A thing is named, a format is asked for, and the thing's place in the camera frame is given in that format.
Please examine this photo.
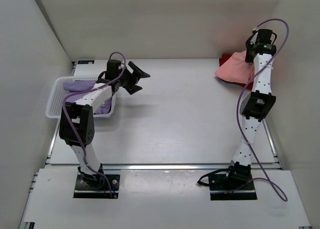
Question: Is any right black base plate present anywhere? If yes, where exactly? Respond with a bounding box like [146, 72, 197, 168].
[197, 172, 258, 201]

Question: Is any folded red t shirt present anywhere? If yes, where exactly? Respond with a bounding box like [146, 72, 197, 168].
[218, 52, 256, 91]

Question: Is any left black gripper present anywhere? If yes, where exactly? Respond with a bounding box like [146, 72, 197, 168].
[118, 61, 150, 95]

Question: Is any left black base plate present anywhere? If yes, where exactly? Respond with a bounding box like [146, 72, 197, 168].
[73, 174, 121, 200]

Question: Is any salmon pink t shirt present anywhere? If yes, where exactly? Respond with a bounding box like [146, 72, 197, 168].
[214, 51, 256, 85]

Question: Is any white plastic laundry basket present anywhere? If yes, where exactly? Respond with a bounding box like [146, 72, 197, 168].
[45, 76, 116, 119]

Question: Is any aluminium rail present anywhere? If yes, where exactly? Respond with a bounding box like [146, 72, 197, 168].
[102, 163, 229, 171]

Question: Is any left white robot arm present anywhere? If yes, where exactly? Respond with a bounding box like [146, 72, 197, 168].
[59, 59, 150, 189]

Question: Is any lilac t shirt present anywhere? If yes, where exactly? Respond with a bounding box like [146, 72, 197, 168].
[62, 80, 112, 115]

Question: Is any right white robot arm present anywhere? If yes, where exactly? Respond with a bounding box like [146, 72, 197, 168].
[224, 42, 277, 189]

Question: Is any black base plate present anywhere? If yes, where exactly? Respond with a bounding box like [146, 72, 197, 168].
[197, 172, 258, 201]
[73, 174, 121, 200]

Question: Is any folded teal t shirt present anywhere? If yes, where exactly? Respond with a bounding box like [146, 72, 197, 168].
[220, 80, 238, 87]

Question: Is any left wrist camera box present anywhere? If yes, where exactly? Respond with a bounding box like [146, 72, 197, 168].
[105, 59, 122, 80]

